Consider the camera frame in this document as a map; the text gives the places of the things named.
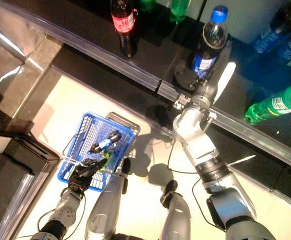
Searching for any black shelf base plinth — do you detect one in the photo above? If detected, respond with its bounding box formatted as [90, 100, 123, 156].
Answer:
[17, 44, 291, 213]

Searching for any silver metal frame post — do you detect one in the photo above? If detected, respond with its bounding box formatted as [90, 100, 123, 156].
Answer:
[0, 18, 28, 62]

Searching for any silver robot leg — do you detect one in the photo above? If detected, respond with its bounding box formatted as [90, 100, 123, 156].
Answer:
[84, 157, 132, 240]
[159, 179, 192, 240]

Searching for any dark metal shelf board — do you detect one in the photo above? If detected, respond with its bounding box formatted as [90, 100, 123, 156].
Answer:
[0, 0, 163, 95]
[157, 37, 291, 173]

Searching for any black low display stand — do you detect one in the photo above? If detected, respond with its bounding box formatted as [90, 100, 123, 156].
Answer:
[0, 129, 61, 240]

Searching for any silver robot left leg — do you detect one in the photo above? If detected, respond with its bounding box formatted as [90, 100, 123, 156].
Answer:
[84, 157, 132, 240]

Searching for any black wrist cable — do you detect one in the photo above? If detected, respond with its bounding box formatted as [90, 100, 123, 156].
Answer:
[166, 138, 213, 222]

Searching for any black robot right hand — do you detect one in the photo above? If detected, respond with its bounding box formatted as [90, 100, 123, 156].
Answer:
[173, 63, 211, 93]

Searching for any blue plastic shopping basket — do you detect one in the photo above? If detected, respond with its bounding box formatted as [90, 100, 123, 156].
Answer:
[57, 112, 136, 192]

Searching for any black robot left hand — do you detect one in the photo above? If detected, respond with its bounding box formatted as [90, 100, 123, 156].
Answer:
[67, 157, 109, 195]

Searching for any silver robot right leg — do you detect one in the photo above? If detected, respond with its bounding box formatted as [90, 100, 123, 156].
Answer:
[159, 179, 192, 240]

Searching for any Coca-Cola bottle red cap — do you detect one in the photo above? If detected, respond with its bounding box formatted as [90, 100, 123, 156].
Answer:
[110, 0, 139, 59]

